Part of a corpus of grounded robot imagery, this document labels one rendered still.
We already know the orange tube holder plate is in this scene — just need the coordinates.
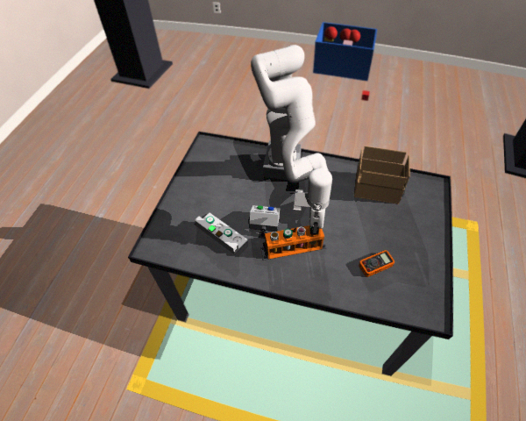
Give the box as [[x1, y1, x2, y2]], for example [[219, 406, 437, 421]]
[[265, 225, 324, 259]]

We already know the orange pocket multimeter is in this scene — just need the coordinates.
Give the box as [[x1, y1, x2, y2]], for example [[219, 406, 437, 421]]
[[359, 250, 395, 277]]

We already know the brown cardboard box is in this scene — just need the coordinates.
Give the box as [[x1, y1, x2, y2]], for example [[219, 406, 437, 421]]
[[354, 146, 410, 204]]

